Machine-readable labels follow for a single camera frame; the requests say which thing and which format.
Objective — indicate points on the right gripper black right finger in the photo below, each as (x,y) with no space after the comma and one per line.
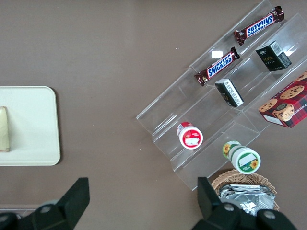
(208,206)

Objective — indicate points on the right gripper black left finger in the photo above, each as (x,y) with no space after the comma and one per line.
(69,206)

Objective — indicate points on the triangular sandwich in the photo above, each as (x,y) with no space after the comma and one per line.
(4,129)

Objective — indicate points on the aluminium foil tray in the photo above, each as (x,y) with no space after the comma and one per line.
(249,198)

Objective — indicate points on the light tan wicker basket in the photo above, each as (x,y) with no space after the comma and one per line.
(239,177)

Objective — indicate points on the cream rectangular plastic tray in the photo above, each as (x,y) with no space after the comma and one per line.
(33,124)

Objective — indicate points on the green lid yogurt cup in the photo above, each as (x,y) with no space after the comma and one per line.
(243,159)

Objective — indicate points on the red lid yogurt cup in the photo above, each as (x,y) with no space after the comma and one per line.
(190,136)

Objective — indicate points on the clear acrylic stepped shelf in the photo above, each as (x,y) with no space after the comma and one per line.
(254,79)
(168,112)

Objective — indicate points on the small black carton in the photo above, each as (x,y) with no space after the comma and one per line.
(273,56)
(229,93)

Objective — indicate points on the red tartan cookie box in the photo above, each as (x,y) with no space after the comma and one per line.
(285,103)

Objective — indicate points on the Snickers chocolate bar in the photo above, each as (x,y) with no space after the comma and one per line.
(218,66)
(260,25)

